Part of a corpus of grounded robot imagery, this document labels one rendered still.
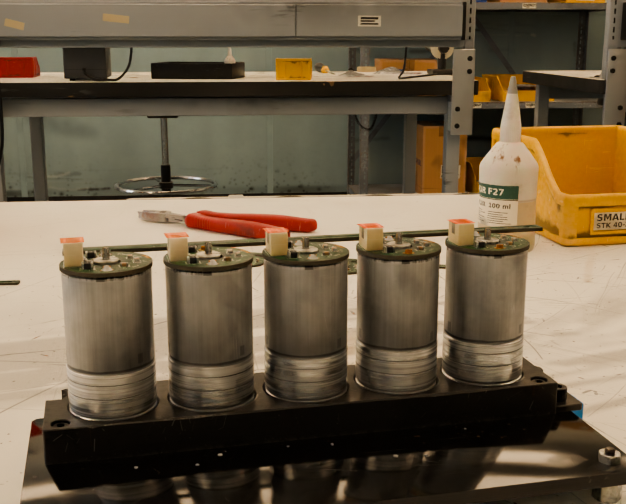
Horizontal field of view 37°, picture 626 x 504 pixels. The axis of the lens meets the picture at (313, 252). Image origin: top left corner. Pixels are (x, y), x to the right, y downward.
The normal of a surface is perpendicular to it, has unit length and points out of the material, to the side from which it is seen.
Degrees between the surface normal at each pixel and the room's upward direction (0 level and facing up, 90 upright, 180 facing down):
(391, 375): 90
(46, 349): 0
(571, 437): 0
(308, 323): 90
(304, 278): 90
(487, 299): 90
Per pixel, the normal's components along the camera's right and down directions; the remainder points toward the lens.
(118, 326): 0.44, 0.21
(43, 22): 0.10, 0.23
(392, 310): -0.25, 0.22
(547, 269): 0.00, -0.97
